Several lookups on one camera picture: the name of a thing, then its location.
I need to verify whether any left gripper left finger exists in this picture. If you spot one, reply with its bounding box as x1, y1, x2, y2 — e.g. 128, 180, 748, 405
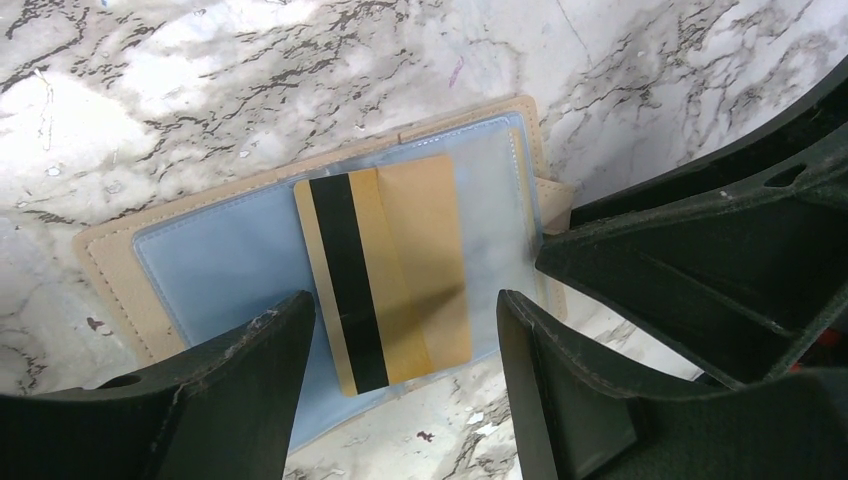
1, 291, 316, 479

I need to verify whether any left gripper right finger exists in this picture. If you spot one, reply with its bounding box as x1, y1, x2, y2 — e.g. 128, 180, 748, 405
497, 290, 847, 479

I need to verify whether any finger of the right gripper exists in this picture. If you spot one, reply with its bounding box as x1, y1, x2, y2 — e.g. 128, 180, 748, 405
536, 127, 847, 388
570, 60, 847, 228

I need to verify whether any beige card holder wallet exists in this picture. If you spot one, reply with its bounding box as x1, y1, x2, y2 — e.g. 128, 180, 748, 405
73, 96, 574, 450

